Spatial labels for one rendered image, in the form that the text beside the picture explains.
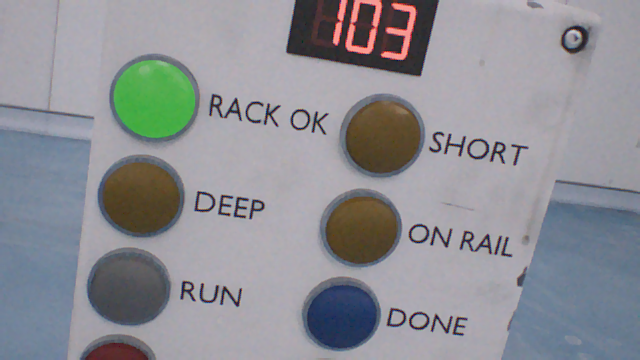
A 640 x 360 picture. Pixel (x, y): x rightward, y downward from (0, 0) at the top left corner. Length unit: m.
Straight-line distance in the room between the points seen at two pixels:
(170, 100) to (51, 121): 3.72
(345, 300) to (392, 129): 0.07
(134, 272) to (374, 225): 0.09
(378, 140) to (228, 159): 0.05
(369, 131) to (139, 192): 0.08
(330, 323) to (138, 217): 0.08
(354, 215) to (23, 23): 3.65
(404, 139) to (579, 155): 4.27
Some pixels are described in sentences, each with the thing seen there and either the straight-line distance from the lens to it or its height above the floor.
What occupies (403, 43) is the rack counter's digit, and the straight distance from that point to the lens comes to 0.29.
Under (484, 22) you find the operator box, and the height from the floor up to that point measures 1.20.
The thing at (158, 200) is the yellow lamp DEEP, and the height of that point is 1.12.
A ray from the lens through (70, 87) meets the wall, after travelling 3.94.
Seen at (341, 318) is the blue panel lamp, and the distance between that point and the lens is 0.31.
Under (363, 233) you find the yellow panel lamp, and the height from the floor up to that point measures 1.12.
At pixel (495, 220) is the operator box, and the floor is 1.13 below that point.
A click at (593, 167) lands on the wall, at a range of 4.61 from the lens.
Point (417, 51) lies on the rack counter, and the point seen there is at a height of 1.19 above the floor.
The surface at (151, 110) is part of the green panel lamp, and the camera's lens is 0.28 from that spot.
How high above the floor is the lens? 1.23
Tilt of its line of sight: 18 degrees down
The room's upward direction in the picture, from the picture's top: 12 degrees clockwise
